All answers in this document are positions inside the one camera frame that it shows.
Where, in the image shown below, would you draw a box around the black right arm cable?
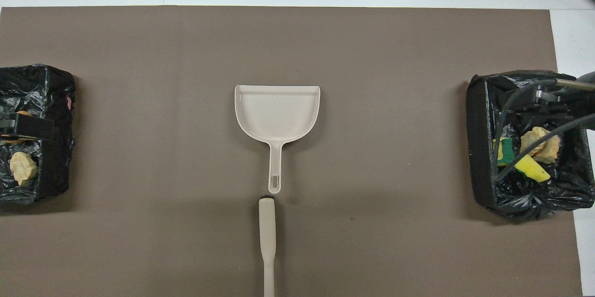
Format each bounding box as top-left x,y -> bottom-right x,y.
494,79 -> 595,182

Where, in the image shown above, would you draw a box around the orange striped croissant piece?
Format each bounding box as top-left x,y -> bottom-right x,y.
9,151 -> 39,186

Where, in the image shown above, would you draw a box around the golden brown bread roll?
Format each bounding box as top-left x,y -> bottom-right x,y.
0,110 -> 34,145

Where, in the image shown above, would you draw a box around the beige hand brush black bristles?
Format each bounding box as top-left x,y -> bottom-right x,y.
258,196 -> 277,297

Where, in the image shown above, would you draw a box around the brown paper table mat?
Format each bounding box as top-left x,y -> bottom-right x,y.
0,6 -> 583,297

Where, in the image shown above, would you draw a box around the pale beige foam chunk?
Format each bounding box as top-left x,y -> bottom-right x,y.
539,131 -> 562,164
521,126 -> 549,157

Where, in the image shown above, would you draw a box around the black bag lined bin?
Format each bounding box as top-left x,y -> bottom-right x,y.
0,64 -> 76,205
466,70 -> 595,221

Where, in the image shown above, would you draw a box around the beige plastic dustpan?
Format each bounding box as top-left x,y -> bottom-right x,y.
234,85 -> 321,194

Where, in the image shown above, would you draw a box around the notched yellow green-backed sponge piece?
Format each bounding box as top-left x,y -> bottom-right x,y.
513,154 -> 551,183

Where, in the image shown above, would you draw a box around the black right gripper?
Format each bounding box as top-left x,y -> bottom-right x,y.
534,86 -> 595,117

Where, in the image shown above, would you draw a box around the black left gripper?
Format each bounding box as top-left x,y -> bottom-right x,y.
0,112 -> 56,142

